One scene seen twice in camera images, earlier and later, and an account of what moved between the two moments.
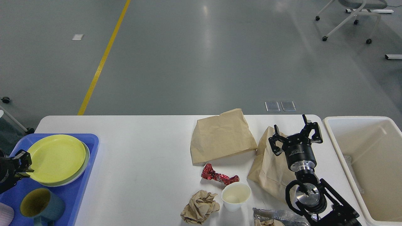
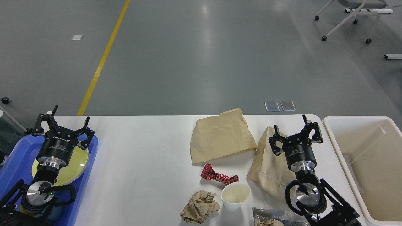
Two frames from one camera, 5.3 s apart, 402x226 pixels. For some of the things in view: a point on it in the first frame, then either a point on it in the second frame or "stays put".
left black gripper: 8,166 to 58,147
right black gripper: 300,157 stays put
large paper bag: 225,135 stays put
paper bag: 271,172 stays put
